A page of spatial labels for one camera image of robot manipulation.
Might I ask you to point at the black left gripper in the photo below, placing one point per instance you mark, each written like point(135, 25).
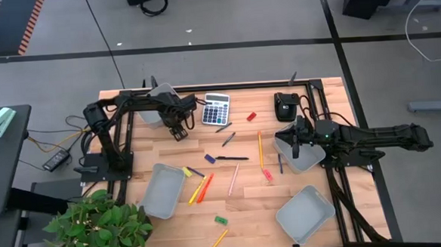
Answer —
point(174, 112)

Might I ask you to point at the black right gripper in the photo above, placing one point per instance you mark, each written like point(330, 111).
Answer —
point(305, 132)

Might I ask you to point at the blue crayon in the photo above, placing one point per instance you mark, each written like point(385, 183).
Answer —
point(196, 172)
point(280, 164)

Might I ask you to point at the yellow pencil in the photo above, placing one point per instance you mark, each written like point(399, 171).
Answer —
point(260, 149)
point(215, 244)

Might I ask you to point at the pink eraser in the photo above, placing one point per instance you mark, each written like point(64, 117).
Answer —
point(268, 174)

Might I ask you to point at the yellow eraser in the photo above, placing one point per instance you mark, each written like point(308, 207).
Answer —
point(187, 172)

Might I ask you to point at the purple eraser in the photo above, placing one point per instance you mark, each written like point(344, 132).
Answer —
point(210, 159)

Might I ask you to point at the dark green crayon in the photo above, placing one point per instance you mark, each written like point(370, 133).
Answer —
point(223, 127)
point(229, 139)

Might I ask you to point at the red eraser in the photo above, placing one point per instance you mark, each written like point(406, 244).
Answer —
point(251, 116)

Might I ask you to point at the black pen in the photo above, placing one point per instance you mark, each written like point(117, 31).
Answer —
point(231, 158)

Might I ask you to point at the orange and yellow markers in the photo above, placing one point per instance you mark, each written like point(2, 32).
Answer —
point(205, 188)

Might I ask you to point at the yellow highlighter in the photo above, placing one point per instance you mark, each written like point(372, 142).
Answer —
point(197, 191)

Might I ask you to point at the green eraser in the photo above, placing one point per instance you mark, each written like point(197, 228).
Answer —
point(221, 220)

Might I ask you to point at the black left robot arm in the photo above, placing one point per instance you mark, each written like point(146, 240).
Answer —
point(106, 142)

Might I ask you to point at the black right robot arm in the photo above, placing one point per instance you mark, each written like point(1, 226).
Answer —
point(376, 136)

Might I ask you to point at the grey plastic bin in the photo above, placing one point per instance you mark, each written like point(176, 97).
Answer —
point(307, 158)
point(163, 191)
point(304, 214)
point(150, 119)

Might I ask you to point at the white desk calculator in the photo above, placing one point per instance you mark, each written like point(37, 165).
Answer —
point(216, 110)

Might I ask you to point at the black power adapter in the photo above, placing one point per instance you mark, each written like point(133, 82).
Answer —
point(56, 160)

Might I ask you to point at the green potted plant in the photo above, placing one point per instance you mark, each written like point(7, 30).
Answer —
point(97, 232)

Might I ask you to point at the grey desk foot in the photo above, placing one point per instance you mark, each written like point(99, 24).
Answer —
point(435, 105)

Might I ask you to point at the black side desk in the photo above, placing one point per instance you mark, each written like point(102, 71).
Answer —
point(3, 169)

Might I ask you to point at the orange striped floor mat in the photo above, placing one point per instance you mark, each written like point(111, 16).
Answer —
point(3, 25)

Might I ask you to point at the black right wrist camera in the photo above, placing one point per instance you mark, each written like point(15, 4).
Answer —
point(282, 135)

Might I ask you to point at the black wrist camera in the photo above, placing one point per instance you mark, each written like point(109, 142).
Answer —
point(282, 135)
point(190, 102)

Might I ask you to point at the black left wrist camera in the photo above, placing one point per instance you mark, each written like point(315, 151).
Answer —
point(190, 102)

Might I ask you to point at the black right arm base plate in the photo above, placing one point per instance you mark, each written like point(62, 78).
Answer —
point(358, 162)

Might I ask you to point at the black aluminium table frame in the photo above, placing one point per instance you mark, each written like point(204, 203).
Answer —
point(241, 86)

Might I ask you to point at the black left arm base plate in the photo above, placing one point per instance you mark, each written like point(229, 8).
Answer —
point(102, 176)

